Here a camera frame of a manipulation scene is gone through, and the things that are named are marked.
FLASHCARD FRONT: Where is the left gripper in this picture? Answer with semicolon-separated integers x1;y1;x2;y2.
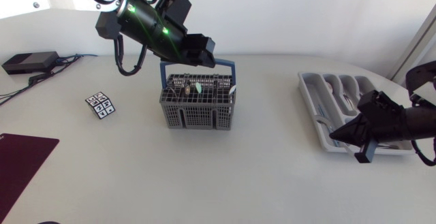
159;33;217;69

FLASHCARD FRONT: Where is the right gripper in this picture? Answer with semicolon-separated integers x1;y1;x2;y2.
329;113;411;164

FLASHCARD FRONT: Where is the grey cutlery tray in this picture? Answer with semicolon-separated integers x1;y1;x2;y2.
298;71;416;156

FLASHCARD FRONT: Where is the grey cutlery basket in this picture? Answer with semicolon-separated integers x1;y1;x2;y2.
159;59;237;131

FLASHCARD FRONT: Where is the steel knife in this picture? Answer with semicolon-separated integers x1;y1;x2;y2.
315;116;342;147

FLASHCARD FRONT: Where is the steel fork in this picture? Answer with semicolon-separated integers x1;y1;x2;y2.
342;93;356;110

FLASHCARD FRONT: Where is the steel spoon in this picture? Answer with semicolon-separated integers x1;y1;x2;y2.
168;83;191;98

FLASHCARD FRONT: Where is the black-and-white patterned cube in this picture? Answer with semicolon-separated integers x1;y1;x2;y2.
84;91;116;120

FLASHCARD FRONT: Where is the black power brick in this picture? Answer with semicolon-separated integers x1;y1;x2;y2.
1;50;59;75

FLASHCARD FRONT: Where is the dark mat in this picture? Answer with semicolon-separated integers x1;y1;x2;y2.
0;133;60;223

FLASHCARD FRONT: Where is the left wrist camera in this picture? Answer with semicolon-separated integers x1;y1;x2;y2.
159;0;192;26

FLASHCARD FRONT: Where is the black cable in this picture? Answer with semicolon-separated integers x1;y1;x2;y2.
28;54;98;85
0;79;35;106

